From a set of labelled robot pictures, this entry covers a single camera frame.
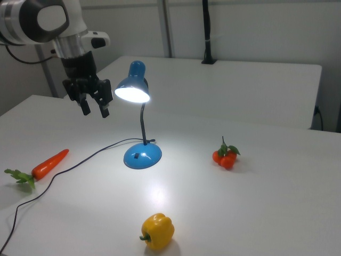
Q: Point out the grey metal partition post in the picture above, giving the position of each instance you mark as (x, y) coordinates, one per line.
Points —
(46, 74)
(167, 26)

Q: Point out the orange toy tomato cluster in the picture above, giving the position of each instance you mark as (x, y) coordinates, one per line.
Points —
(226, 161)

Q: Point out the yellow toy bell pepper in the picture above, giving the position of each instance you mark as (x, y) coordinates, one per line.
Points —
(158, 230)

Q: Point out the blue desk lamp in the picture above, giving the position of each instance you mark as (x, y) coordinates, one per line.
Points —
(142, 157)

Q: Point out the black pole with table clamp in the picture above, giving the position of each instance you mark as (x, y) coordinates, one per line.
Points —
(208, 32)

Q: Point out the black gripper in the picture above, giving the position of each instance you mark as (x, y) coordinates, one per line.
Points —
(80, 69)

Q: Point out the orange toy carrot with leaves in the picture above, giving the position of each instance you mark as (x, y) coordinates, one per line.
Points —
(48, 165)

